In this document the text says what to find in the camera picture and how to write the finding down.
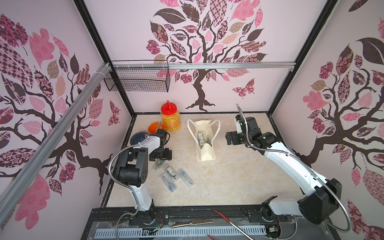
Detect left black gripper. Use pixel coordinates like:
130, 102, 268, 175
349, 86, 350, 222
149, 146, 172, 161

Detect green label compass case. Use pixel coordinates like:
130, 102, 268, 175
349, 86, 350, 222
152, 160, 166, 172

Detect gold label compass case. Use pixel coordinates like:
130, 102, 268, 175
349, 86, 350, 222
164, 164, 178, 180

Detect blue label compass case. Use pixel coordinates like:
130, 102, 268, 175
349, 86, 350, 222
161, 173, 178, 193
177, 169, 195, 188

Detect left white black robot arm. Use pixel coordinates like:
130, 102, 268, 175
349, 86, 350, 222
111, 129, 172, 218

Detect cream canvas tote bag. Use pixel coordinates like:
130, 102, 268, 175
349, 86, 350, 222
187, 119, 221, 162

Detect orange plastic cup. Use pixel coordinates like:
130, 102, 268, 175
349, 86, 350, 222
148, 122, 165, 134

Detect dark blue ceramic bowl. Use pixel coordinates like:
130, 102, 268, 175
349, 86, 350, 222
130, 131, 150, 146

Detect red lid corn flake jar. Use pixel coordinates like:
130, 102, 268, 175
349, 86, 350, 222
161, 101, 181, 132

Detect left flexible metal conduit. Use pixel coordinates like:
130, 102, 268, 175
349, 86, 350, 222
108, 136, 160, 239

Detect flexible metal conduit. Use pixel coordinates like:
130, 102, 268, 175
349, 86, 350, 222
236, 103, 352, 240
108, 136, 160, 239

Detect right flexible metal conduit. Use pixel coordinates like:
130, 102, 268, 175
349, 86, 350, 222
236, 103, 352, 240

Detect black wire mesh basket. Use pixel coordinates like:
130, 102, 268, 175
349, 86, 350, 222
104, 60, 171, 93

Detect red handled tool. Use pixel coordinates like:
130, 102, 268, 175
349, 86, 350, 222
214, 210, 254, 240

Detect white slotted cable duct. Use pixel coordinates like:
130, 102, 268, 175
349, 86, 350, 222
93, 226, 267, 240

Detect horizontal aluminium rail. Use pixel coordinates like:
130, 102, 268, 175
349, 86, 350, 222
113, 62, 296, 70

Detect black base frame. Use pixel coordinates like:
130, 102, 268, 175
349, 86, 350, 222
81, 204, 340, 240

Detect diagonal aluminium rail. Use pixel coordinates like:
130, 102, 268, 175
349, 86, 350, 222
1, 63, 111, 224

